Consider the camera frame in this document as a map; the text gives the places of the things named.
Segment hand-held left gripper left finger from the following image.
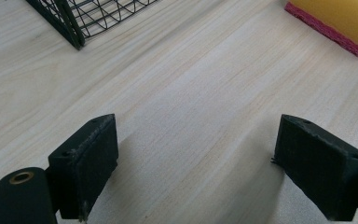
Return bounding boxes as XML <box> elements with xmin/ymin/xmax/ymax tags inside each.
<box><xmin>48</xmin><ymin>113</ymin><xmax>119</xmax><ymax>222</ymax></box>

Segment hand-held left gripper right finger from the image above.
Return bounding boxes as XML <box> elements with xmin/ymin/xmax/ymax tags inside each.
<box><xmin>272</xmin><ymin>114</ymin><xmax>358</xmax><ymax>222</ymax></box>

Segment yellow sponge with red pad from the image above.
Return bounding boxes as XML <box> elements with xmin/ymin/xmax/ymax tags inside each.
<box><xmin>283</xmin><ymin>0</ymin><xmax>358</xmax><ymax>59</ymax></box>

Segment black wire basket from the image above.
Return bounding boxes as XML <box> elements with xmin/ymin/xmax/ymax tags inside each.
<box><xmin>25</xmin><ymin>0</ymin><xmax>161</xmax><ymax>51</ymax></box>

